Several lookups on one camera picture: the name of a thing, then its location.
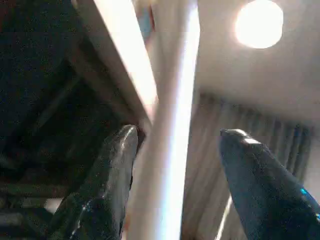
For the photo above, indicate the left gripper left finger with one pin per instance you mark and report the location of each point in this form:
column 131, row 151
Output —
column 105, row 187

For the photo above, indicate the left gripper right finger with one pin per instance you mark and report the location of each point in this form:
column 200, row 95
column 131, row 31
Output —
column 262, row 195

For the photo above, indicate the white plastic table leg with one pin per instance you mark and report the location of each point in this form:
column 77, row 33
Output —
column 172, row 125

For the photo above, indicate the white cabinet with glass doors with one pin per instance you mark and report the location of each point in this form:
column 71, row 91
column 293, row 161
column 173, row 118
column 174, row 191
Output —
column 120, row 50

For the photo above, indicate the round ceiling lamp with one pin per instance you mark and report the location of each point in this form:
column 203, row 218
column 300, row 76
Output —
column 259, row 23

